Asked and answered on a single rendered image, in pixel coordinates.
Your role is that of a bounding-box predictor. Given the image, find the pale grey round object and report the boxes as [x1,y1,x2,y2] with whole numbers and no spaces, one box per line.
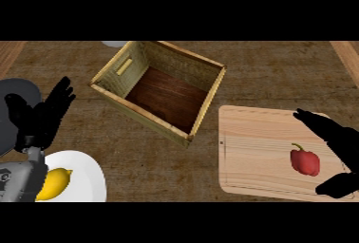
[100,41,130,48]

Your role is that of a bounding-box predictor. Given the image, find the yellow lemon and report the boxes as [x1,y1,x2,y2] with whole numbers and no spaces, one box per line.
[35,167,74,201]

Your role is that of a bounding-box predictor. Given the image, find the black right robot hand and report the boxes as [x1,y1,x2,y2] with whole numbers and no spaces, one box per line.
[291,107,359,199]

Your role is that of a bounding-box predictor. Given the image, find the pale wooden cutting board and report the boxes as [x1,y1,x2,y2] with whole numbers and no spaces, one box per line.
[217,104,359,203]

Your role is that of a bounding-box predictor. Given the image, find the square wooden basket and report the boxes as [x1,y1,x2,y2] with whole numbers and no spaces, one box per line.
[88,41,227,149]

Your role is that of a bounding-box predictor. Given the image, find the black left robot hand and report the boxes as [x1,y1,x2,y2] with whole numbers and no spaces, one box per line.
[4,76,77,154]

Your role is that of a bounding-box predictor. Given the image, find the red bell pepper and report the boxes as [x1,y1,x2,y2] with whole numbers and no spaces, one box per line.
[289,142,322,178]

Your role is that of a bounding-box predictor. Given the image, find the white plate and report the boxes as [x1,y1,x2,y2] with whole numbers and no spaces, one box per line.
[35,149,108,203]

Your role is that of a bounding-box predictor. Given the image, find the dark grey round pan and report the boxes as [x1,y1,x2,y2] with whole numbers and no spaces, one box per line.
[0,78,43,158]

